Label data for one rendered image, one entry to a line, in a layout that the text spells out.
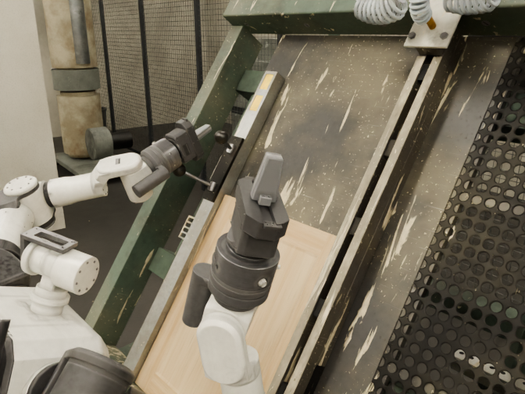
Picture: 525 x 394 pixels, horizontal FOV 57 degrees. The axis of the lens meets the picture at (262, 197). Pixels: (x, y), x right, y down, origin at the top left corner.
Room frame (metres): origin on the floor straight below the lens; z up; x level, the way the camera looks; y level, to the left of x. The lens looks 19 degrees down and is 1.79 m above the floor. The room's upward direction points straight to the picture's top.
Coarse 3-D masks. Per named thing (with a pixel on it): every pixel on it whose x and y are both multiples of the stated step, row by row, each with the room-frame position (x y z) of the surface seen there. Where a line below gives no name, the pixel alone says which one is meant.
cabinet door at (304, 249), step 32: (224, 224) 1.22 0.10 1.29; (288, 224) 1.09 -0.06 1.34; (288, 256) 1.04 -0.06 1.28; (320, 256) 0.98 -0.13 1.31; (288, 288) 0.98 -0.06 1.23; (256, 320) 0.98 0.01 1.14; (288, 320) 0.93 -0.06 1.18; (160, 352) 1.08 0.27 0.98; (192, 352) 1.02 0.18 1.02; (160, 384) 1.01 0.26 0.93; (192, 384) 0.96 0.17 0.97
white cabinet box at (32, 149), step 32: (0, 0) 4.12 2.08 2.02; (32, 0) 4.26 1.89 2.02; (0, 32) 4.09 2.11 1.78; (32, 32) 4.24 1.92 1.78; (0, 64) 4.07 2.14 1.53; (32, 64) 4.22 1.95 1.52; (0, 96) 4.05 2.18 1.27; (32, 96) 4.19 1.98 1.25; (0, 128) 4.02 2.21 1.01; (32, 128) 4.17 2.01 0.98; (0, 160) 3.99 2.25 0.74; (32, 160) 4.15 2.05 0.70; (64, 224) 4.26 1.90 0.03
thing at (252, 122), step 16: (272, 80) 1.42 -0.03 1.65; (272, 96) 1.41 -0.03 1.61; (256, 112) 1.38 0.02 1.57; (240, 128) 1.38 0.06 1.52; (256, 128) 1.37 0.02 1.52; (240, 160) 1.33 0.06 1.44; (224, 192) 1.29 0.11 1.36; (208, 208) 1.26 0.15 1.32; (192, 224) 1.26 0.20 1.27; (208, 224) 1.25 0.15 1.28; (192, 240) 1.23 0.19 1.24; (176, 256) 1.23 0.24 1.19; (192, 256) 1.21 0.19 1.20; (176, 272) 1.19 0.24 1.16; (160, 288) 1.19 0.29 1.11; (176, 288) 1.17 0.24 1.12; (160, 304) 1.15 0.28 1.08; (160, 320) 1.13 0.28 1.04; (144, 336) 1.12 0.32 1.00; (144, 352) 1.09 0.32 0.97
